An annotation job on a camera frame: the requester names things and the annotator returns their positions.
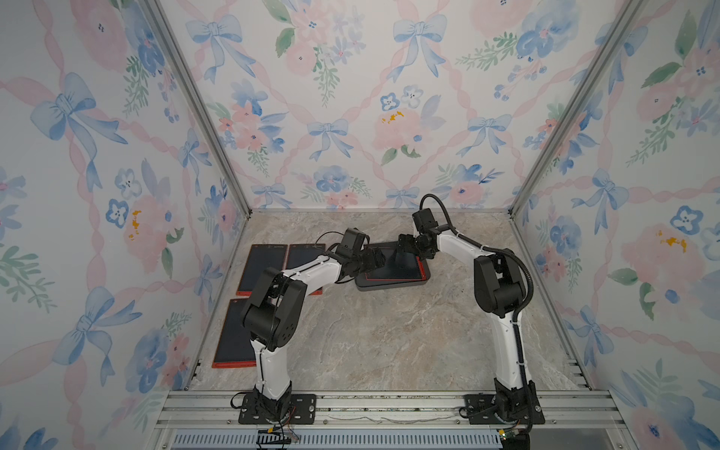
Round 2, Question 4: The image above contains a red writing tablet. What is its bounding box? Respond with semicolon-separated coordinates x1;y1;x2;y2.
236;244;289;298
212;299;256;369
283;244;326;271
361;243;428;283

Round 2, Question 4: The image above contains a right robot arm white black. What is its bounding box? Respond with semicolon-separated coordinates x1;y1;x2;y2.
397;231;538;425

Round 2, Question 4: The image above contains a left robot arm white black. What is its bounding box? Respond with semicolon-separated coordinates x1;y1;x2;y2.
242;228;386;422

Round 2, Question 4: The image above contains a dark grey storage box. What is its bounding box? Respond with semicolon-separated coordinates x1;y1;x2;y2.
354;242;431;292

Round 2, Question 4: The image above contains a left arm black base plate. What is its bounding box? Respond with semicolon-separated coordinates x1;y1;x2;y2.
238;392;317;426

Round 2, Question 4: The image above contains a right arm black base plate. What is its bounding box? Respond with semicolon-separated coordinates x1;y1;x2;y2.
459;394;546;427

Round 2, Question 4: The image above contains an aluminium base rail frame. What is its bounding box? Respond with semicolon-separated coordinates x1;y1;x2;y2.
147;391;639;449

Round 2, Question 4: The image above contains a grey slotted cable duct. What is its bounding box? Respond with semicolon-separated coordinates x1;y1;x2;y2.
168;429;503;449

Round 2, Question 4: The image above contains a left aluminium corner post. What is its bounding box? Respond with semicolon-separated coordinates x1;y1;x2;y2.
139;0;252;219

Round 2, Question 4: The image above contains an aluminium corner post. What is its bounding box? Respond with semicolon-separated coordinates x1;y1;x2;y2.
508;0;646;219
139;0;252;219

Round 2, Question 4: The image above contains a right aluminium corner post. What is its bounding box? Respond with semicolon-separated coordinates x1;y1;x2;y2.
508;0;646;219

